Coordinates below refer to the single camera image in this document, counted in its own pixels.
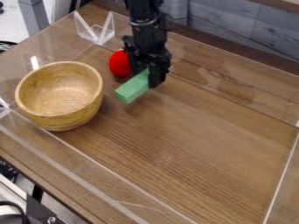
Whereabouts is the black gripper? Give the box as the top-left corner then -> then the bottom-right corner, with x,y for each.
121,18 -> 172,88

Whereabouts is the green rectangular block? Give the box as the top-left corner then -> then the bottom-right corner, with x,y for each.
114,69 -> 149,104

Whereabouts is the brown wooden bowl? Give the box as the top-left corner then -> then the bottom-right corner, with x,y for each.
14,61 -> 102,131

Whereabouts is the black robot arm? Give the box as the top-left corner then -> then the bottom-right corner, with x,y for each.
121,0 -> 172,88

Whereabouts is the red plush strawberry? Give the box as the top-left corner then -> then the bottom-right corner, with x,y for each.
108,50 -> 132,78

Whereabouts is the black table leg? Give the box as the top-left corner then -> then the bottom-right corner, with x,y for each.
31,185 -> 42,202

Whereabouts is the clear acrylic corner bracket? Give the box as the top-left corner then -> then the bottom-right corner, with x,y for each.
73,10 -> 116,46

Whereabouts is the grey post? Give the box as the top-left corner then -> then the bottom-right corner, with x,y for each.
17,0 -> 50,36

